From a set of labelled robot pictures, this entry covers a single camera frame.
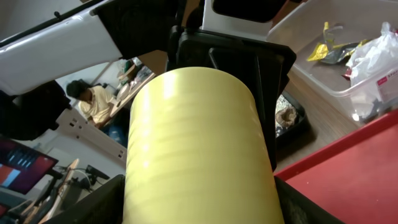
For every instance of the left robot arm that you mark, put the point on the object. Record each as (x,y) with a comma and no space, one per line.
(32,102)

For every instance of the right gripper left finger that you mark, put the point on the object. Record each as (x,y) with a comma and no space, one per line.
(103,206)

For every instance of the yellow cup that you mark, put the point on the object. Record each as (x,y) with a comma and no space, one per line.
(197,154)

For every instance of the clear plastic bin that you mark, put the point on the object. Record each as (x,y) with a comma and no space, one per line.
(302,30)

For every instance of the yellow snack wrapper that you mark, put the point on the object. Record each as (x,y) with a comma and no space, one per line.
(330,53)

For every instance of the person in yellow shirt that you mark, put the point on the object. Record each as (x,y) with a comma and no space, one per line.
(94,102)

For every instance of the background desk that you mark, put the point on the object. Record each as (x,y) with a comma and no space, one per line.
(131,82)

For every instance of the red serving tray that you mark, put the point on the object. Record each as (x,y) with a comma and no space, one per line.
(355,177)

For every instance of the red snack wrapper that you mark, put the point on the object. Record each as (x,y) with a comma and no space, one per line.
(347,74)

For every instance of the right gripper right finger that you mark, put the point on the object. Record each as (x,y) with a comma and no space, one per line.
(297,209)

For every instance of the black waste tray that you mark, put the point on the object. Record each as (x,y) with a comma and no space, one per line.
(301,126)

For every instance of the brown food lump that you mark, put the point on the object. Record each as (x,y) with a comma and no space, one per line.
(286,117)

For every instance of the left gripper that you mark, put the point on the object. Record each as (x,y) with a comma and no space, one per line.
(236,77)

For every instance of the computer monitor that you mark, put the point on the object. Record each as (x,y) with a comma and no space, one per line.
(22,167)

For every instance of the white napkin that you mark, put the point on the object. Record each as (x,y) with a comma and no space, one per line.
(374,56)

